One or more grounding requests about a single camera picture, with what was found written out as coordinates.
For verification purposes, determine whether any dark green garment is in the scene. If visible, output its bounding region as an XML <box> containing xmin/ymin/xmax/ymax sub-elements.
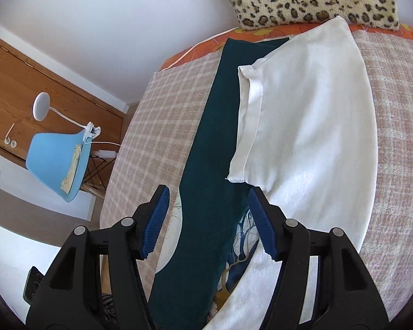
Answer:
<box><xmin>147</xmin><ymin>38</ymin><xmax>291</xmax><ymax>330</ymax></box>

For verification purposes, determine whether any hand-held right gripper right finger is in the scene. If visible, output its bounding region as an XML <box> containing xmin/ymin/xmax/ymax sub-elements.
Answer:
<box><xmin>248</xmin><ymin>187</ymin><xmax>390</xmax><ymax>330</ymax></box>

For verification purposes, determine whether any wooden wardrobe door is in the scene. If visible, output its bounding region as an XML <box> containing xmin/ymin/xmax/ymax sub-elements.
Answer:
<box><xmin>0</xmin><ymin>35</ymin><xmax>124</xmax><ymax>169</ymax></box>

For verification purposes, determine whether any printed blue white cloth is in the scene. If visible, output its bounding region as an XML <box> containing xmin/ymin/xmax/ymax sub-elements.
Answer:
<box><xmin>208</xmin><ymin>208</ymin><xmax>262</xmax><ymax>320</ymax></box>

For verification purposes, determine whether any black object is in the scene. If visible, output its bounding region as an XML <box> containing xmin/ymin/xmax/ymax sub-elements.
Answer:
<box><xmin>23</xmin><ymin>266</ymin><xmax>45</xmax><ymax>305</ymax></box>

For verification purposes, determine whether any white cable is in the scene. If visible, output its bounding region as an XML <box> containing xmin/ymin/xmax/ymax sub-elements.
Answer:
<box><xmin>160</xmin><ymin>31</ymin><xmax>232</xmax><ymax>72</ymax></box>

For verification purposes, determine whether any beige knitted cloth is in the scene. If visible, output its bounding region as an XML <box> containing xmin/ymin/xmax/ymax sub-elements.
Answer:
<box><xmin>60</xmin><ymin>144</ymin><xmax>83</xmax><ymax>195</ymax></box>

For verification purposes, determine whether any white clip desk lamp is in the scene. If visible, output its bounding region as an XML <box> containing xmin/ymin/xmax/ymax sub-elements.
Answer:
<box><xmin>33</xmin><ymin>92</ymin><xmax>102</xmax><ymax>144</ymax></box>

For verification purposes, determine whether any blue chair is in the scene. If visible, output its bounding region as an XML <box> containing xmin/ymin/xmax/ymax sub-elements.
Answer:
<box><xmin>26</xmin><ymin>129</ymin><xmax>91</xmax><ymax>203</ymax></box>

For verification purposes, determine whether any white t-shirt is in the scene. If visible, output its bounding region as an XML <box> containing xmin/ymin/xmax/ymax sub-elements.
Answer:
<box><xmin>203</xmin><ymin>16</ymin><xmax>379</xmax><ymax>330</ymax></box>

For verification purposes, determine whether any pink checked blanket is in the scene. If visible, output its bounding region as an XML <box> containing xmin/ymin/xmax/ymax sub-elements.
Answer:
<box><xmin>99</xmin><ymin>29</ymin><xmax>413</xmax><ymax>322</ymax></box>

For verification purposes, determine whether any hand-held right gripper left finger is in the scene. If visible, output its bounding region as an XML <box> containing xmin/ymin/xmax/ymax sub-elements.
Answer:
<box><xmin>25</xmin><ymin>185</ymin><xmax>169</xmax><ymax>330</ymax></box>

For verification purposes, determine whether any orange patterned bed sheet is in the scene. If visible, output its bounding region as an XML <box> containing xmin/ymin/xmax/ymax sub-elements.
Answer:
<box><xmin>158</xmin><ymin>23</ymin><xmax>413</xmax><ymax>73</ymax></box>

